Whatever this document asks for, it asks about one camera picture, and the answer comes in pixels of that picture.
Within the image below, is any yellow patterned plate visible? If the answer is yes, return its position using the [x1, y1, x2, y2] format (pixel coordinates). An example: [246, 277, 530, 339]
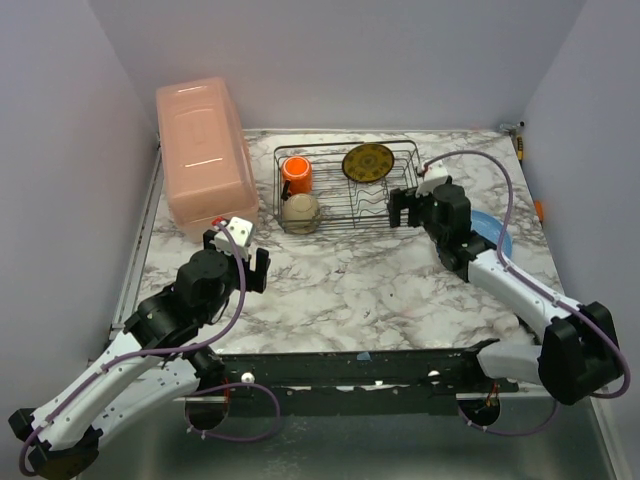
[342, 143, 395, 183]

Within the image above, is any yellow tool at corner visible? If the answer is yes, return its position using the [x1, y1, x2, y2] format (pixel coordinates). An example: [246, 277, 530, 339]
[516, 135, 524, 163]

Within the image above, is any black wire dish rack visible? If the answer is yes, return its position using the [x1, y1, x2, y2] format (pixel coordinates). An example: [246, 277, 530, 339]
[274, 140, 420, 233]

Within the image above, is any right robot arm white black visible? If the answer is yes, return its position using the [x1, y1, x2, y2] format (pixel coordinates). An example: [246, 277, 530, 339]
[387, 183, 624, 405]

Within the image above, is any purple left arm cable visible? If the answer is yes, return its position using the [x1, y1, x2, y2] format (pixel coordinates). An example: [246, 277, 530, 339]
[18, 222, 282, 476]

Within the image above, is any pink plastic storage box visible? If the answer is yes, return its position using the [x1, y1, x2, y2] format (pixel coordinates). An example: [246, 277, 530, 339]
[156, 77, 259, 243]

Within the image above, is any white plastic fitting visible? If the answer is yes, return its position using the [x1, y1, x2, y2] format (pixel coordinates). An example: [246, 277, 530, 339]
[492, 315, 520, 335]

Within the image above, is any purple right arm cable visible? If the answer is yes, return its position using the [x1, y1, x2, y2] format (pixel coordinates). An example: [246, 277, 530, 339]
[417, 150, 632, 436]

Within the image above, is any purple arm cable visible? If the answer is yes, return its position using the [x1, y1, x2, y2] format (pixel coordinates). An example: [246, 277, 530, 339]
[18, 222, 282, 476]
[417, 150, 632, 436]

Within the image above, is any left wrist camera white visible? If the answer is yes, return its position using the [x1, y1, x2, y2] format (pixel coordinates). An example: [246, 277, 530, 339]
[203, 216, 255, 261]

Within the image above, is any white ceramic bowl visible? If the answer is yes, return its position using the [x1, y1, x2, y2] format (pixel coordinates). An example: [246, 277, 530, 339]
[282, 193, 321, 235]

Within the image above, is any orange mug black handle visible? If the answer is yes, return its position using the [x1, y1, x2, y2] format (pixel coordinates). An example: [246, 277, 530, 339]
[280, 156, 313, 200]

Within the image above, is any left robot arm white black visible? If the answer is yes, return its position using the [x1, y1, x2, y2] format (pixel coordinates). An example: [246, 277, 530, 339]
[8, 245, 271, 479]

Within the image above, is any black mounting rail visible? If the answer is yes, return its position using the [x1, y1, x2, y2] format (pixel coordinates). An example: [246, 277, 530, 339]
[196, 345, 518, 417]

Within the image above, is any blue plate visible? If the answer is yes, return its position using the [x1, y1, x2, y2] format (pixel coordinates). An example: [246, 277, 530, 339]
[471, 210, 513, 259]

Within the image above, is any orange clamp on wall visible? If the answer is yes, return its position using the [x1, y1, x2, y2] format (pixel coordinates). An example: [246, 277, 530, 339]
[534, 200, 544, 222]

